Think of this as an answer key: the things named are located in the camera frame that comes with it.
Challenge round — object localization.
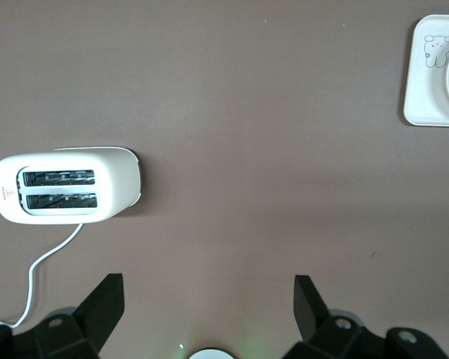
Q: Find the white toaster power cable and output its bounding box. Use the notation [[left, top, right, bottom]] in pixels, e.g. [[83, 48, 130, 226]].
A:
[[0, 222, 85, 329]]

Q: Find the white tray with bear print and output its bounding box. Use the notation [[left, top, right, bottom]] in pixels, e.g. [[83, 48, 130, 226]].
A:
[[403, 13, 449, 129]]

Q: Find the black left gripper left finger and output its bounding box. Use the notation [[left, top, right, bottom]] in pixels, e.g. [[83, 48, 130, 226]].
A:
[[0, 273, 126, 359]]

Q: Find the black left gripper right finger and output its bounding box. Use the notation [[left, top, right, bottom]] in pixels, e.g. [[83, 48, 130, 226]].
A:
[[282, 274, 449, 359]]

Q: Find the white two-slot toaster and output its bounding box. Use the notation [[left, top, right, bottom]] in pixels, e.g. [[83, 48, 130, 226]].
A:
[[0, 145, 146, 226]]

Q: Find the white round object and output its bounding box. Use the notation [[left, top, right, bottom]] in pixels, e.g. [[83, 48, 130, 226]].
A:
[[188, 347, 233, 359]]

